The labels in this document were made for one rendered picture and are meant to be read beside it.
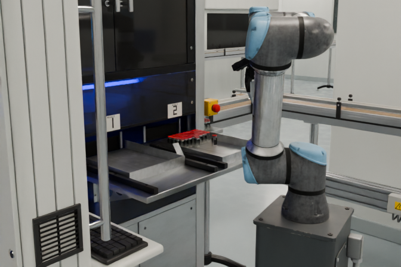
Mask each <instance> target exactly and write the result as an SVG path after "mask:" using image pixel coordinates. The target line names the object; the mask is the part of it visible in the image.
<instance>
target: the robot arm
mask: <svg viewBox="0 0 401 267"><path fill-rule="evenodd" d="M248 17H249V27H248V32H247V36H246V45H245V58H244V59H242V60H240V61H238V62H235V63H234V64H233V65H232V69H233V71H237V72H238V71H241V70H243V68H245V67H247V68H246V72H245V88H246V91H247V93H248V96H249V99H250V100H251V102H252V104H253V111H252V135H251V138H250V139H249V140H248V141H247V143H246V147H242V148H241V153H242V164H243V175H244V179H245V181H246V182H247V183H249V184H257V185H260V184H288V191H287V193H286V196H285V199H284V201H283V204H282V216H283V217H284V218H286V219H288V220H290V221H293V222H297V223H304V224H316V223H322V222H325V221H327V220H328V219H329V206H328V202H327V199H326V195H325V183H326V165H327V162H326V160H327V154H326V151H325V150H324V149H323V148H322V147H320V146H318V145H315V144H311V143H308V142H291V143H290V145H289V148H286V147H284V146H283V143H282V141H280V140H279V138H280V124H281V117H282V103H283V89H284V81H285V71H287V70H288V69H289V68H290V67H291V63H292V60H300V59H309V58H313V57H317V56H318V55H320V54H323V53H324V52H325V51H326V50H327V49H329V47H330V46H331V45H332V43H333V40H334V30H333V27H332V26H331V24H330V23H329V22H328V21H326V20H325V19H323V18H319V17H315V16H314V13H313V12H307V11H303V12H269V8H268V7H250V8H249V14H248ZM253 79H254V81H252V80H253Z"/></svg>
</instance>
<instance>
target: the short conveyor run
mask: <svg viewBox="0 0 401 267"><path fill-rule="evenodd" d="M232 92H233V95H232V98H226V99H223V100H218V104H219V105H220V111H219V112H218V114H216V115H213V116H204V118H206V119H209V120H210V124H211V126H212V127H215V128H225V127H228V126H232V125H237V124H239V123H243V122H247V121H250V120H252V111H253V104H252V102H251V100H250V99H249V96H248V94H247V95H241V96H238V97H236V94H235V92H236V91H235V90H232Z"/></svg>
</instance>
